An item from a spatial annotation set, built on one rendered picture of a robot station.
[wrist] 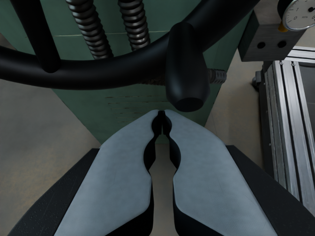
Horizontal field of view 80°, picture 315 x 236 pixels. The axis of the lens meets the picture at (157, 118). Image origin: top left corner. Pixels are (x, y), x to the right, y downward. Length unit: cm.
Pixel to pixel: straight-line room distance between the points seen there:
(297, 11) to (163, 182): 69
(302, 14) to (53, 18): 37
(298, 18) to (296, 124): 49
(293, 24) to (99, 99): 44
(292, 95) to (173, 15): 60
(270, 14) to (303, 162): 48
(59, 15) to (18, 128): 84
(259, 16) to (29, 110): 107
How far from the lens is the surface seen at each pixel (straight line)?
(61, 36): 41
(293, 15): 33
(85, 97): 56
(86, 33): 23
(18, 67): 20
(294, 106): 82
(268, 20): 37
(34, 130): 110
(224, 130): 93
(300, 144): 76
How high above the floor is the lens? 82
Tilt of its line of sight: 62 degrees down
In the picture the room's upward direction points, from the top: 5 degrees counter-clockwise
